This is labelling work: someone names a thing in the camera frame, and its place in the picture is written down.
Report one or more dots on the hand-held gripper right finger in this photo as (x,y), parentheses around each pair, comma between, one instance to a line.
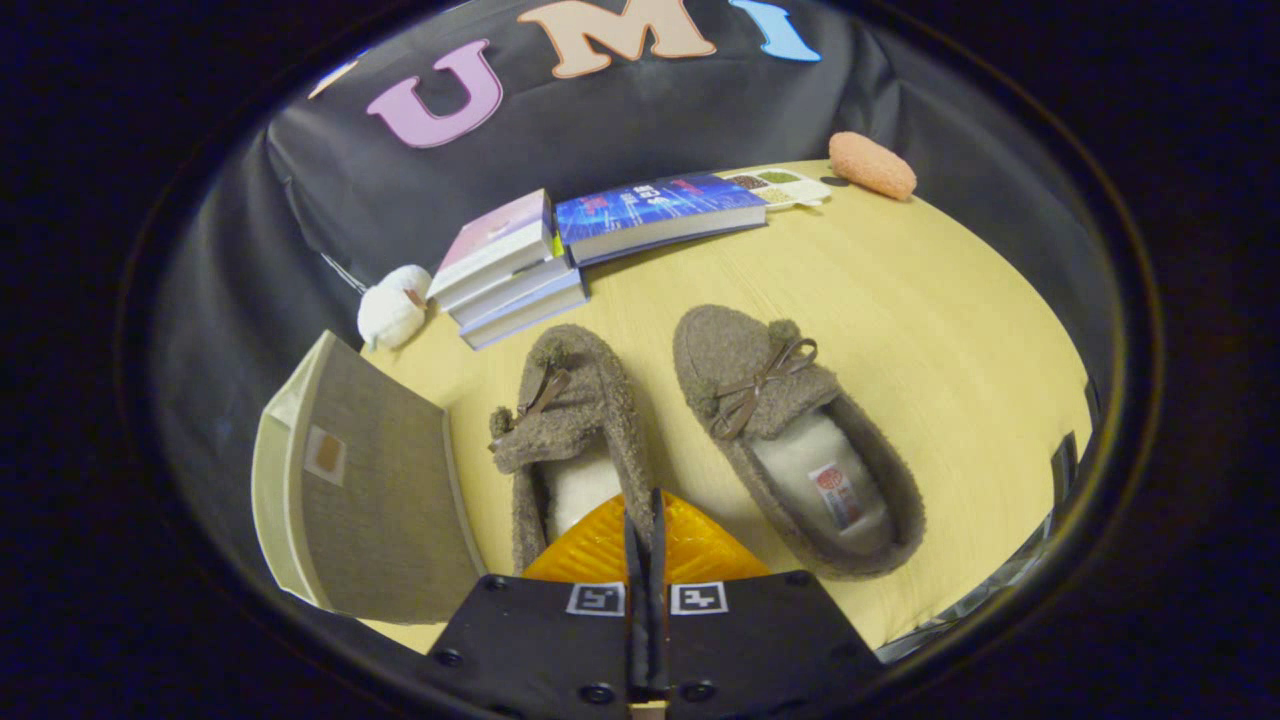
(760,640)

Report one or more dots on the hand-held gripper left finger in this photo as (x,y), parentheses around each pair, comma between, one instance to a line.
(560,640)

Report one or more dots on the beige fabric storage box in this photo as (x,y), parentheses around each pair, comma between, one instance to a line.
(380,490)

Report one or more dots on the brown fuzzy slipper shoe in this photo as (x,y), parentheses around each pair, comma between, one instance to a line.
(592,400)
(725,360)

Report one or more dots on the shiny grey strip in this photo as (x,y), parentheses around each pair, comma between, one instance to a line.
(980,600)

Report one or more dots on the grey-blue cover book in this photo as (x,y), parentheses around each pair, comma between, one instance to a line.
(520,292)
(530,318)

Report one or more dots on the white plush toy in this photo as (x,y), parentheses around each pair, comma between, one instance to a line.
(392,310)

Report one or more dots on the pink cover book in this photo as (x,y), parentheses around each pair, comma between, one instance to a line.
(495,235)

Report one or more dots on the blue cover book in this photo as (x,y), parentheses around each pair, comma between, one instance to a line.
(650,205)

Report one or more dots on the white divided grain tray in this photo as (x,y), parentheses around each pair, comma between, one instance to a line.
(790,190)

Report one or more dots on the orange oval sponge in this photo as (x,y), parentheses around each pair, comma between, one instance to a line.
(870,165)

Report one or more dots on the black backdrop cloth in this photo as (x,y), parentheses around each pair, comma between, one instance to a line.
(620,130)

